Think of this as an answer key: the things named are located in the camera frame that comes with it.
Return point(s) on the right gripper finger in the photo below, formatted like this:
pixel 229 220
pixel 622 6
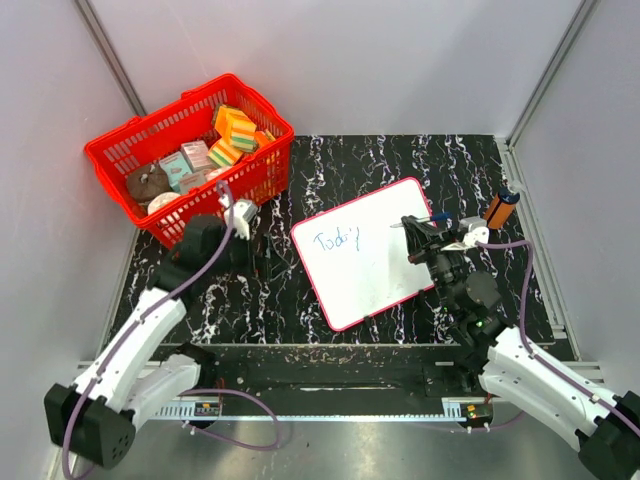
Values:
pixel 409 222
pixel 418 245

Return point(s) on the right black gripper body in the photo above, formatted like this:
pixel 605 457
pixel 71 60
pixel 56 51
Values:
pixel 443 263

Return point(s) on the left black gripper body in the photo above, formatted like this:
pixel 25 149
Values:
pixel 241 255

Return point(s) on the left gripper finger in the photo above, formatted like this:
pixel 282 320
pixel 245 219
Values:
pixel 266 247
pixel 269 268

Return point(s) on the blue capped whiteboard marker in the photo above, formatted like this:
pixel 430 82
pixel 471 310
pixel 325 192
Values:
pixel 435 218

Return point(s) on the pink framed whiteboard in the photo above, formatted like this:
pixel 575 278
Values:
pixel 356 258

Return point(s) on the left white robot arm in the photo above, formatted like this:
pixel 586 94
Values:
pixel 97 416

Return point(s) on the pink box lower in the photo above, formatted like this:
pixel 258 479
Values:
pixel 192 181

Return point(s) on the striped sponge lower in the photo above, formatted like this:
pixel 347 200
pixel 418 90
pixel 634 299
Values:
pixel 224 154

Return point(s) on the pink round pastry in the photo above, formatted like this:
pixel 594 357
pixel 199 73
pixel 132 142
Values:
pixel 161 201

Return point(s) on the red plastic shopping basket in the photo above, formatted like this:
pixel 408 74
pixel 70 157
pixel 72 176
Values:
pixel 144 140

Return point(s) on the pink small box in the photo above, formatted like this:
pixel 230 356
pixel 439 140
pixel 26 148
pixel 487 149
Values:
pixel 196 155

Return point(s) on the teal small box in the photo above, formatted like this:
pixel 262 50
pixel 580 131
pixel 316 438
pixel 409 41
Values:
pixel 175 167

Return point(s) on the striped sponge stack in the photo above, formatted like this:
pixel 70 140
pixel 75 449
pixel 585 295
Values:
pixel 235 127

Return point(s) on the brown round bread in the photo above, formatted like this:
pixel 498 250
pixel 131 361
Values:
pixel 147 182

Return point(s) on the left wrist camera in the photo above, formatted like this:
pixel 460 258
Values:
pixel 239 215

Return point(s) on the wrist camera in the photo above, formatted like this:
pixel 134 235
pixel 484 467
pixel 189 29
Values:
pixel 471 232
pixel 239 215

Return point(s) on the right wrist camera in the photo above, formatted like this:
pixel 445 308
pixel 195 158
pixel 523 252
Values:
pixel 471 232

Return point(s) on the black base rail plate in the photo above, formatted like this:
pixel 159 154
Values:
pixel 329 380

